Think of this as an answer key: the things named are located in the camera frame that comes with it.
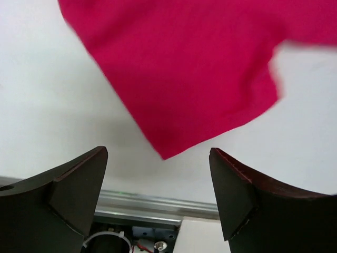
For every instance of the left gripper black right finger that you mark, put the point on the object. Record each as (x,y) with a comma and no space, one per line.
(261,214)

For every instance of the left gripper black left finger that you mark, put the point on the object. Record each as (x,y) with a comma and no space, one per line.
(53,211)

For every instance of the aluminium table edge rail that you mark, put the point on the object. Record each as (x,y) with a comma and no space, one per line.
(122,208)

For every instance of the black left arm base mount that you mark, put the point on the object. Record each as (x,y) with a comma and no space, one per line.
(142,237)

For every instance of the crimson red t-shirt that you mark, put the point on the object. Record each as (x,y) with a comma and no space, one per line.
(188,71)

